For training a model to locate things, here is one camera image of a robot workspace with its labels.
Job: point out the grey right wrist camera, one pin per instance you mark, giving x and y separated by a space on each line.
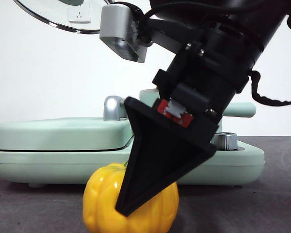
116 21

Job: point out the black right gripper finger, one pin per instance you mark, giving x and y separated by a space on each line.
160 150

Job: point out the green breakfast machine base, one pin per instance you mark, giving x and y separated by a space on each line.
63 167

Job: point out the glass lid with green knob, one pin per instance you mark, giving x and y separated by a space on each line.
38 9

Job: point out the green griddle cover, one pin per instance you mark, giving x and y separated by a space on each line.
63 134

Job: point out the silver control knob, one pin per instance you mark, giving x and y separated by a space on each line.
226 141

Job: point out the white wall socket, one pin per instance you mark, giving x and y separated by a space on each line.
78 14

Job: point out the yellow toy pumpkin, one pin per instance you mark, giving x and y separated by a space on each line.
99 194

